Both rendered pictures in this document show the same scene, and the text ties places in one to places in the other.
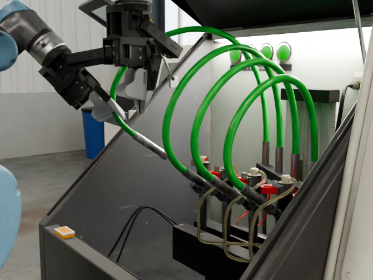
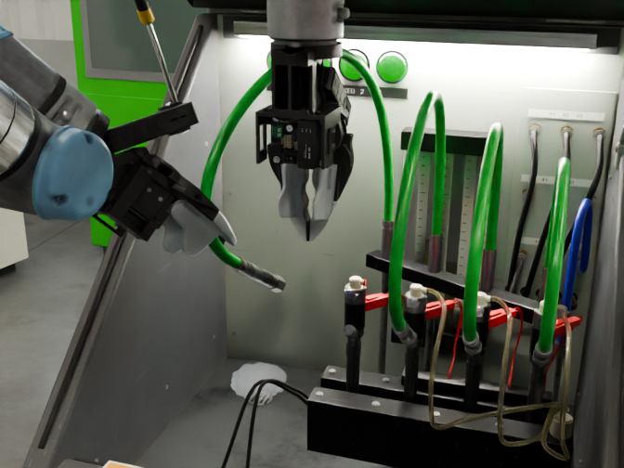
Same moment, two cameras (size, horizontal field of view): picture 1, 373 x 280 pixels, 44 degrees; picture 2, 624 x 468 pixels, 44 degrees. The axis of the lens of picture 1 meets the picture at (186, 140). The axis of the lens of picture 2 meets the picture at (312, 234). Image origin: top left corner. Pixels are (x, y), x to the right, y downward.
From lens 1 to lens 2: 67 cm
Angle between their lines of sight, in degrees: 37
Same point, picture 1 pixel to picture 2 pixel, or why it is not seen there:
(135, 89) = (320, 203)
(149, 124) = not seen: hidden behind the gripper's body
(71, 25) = not seen: outside the picture
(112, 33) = (292, 107)
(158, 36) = (340, 97)
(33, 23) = (33, 68)
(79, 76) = (152, 177)
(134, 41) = (333, 119)
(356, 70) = (531, 107)
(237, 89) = not seen: hidden behind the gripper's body
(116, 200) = (132, 370)
